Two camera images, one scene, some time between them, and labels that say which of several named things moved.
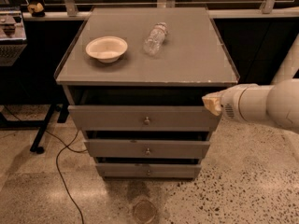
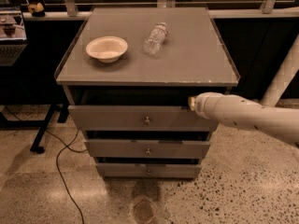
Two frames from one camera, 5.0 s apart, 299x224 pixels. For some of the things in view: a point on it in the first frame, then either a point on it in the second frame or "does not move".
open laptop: [13, 38] does not move
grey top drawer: [144, 118] does not move
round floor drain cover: [144, 211] does not move
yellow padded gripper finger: [212, 103] → [192, 103]
